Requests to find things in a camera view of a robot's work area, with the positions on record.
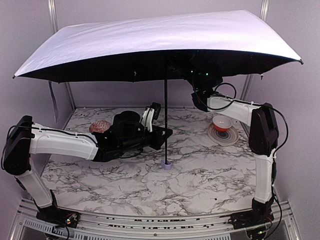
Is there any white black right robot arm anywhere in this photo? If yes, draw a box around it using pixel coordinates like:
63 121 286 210
191 76 279 223

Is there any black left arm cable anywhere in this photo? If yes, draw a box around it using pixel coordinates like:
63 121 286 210
0 123 143 171

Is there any lavender folding umbrella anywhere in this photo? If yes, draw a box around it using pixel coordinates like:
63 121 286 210
11 9 305 172

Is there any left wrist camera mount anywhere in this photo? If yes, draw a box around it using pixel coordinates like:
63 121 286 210
140 102 161 133

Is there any white ringed plate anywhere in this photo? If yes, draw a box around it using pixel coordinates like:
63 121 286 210
207 123 239 147

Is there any red patterned small bowl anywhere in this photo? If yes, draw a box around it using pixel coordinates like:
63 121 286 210
89 120 111 134

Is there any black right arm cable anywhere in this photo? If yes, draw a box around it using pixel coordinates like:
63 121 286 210
191 49 290 218

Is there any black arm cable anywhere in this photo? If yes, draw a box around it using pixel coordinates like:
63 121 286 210
191 49 290 218
0 123 143 171

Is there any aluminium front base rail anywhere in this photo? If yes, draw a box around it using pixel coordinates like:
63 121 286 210
8 199 301 240

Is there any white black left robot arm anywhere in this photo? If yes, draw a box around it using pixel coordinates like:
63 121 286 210
1 108 173 227

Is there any orange white bowl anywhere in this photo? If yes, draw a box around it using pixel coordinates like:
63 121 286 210
212 115 233 132

